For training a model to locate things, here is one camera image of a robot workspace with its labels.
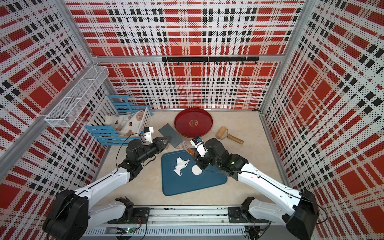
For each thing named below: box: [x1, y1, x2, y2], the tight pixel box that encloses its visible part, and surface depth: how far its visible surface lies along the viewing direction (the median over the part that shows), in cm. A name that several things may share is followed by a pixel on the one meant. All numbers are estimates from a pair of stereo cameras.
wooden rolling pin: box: [217, 126, 244, 145], surface depth 106 cm
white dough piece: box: [173, 156, 190, 177], surface depth 92 cm
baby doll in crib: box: [104, 110, 145, 137], surface depth 107 cm
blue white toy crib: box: [85, 95, 154, 146], surface depth 101 cm
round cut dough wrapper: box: [192, 164, 203, 176], surface depth 90 cm
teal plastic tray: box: [161, 149, 228, 196], surface depth 89 cm
